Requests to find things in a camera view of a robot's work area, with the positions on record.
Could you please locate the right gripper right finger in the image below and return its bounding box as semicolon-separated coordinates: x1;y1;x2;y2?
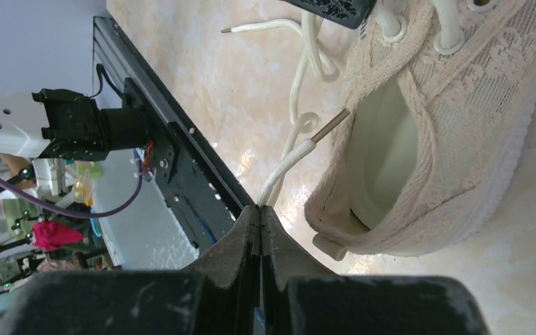
260;207;489;334

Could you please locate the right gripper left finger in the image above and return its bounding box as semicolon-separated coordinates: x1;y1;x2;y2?
0;206;260;334

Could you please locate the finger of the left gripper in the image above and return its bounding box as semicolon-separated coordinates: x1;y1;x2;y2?
283;0;377;29

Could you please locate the white shoelace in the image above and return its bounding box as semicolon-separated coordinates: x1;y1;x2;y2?
221;0;500;207

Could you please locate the beige lace sneaker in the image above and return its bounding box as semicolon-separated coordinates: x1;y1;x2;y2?
305;1;536;260

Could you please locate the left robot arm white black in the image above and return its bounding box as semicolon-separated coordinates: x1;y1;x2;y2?
0;1;376;161

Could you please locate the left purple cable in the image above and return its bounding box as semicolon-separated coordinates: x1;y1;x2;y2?
0;159;145;221

